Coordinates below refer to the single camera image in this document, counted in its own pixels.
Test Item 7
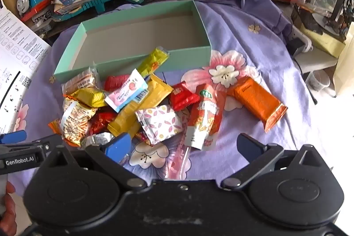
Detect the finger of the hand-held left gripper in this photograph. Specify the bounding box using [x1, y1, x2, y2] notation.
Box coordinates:
[0, 130, 27, 145]
[0, 134, 63, 152]

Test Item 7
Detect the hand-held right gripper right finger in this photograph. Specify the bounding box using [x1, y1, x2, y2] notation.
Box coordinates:
[222, 133, 335, 190]

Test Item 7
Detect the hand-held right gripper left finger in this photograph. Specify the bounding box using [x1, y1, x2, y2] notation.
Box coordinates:
[40, 132, 148, 193]

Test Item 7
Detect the silver foil packet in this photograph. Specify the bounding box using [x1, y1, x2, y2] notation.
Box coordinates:
[81, 131, 114, 148]

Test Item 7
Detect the orange white noodle packet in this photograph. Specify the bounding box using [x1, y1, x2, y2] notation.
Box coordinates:
[48, 99, 97, 147]

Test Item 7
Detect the large yellow packet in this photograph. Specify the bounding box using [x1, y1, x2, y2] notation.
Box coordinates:
[107, 74, 173, 138]

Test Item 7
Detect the orange wafer packet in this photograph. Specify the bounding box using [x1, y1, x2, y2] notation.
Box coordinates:
[227, 77, 288, 134]

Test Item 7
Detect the white pink floral packet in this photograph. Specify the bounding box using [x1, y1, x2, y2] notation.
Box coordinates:
[135, 105, 183, 145]

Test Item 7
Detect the orange red white packet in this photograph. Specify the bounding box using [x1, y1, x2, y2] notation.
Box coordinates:
[185, 84, 227, 150]

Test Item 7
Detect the white pink blue packet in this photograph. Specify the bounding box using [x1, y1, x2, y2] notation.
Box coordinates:
[104, 69, 148, 113]

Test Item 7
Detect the gold foil packet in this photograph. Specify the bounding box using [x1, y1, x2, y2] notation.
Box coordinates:
[64, 87, 108, 108]

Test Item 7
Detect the pink clear stick packet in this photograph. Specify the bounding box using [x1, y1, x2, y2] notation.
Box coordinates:
[165, 139, 194, 180]

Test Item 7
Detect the red foil packet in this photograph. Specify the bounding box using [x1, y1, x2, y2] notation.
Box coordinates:
[104, 74, 130, 92]

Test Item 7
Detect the small red candy packet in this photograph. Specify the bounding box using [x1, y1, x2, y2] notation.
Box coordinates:
[169, 81, 200, 111]

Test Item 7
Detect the yellow green stick packet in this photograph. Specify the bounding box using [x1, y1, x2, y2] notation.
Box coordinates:
[137, 47, 170, 77]

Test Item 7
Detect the mint green cardboard box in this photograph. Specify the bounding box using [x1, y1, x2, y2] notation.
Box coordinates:
[54, 0, 212, 84]

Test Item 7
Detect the person's left hand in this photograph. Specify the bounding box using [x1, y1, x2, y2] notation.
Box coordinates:
[0, 181, 17, 232]

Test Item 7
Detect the white printed instruction sheet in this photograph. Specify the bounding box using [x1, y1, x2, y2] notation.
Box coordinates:
[0, 0, 52, 137]

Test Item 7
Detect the clear plastic cup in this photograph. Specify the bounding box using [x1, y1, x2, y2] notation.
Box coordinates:
[307, 71, 331, 93]

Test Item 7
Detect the black lettered box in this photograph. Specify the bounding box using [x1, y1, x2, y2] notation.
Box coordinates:
[32, 9, 54, 32]

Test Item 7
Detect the pale yellow box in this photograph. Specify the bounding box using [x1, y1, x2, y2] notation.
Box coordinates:
[300, 23, 346, 58]

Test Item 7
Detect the purple floral cloth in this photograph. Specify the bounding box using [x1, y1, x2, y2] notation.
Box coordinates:
[8, 0, 338, 198]

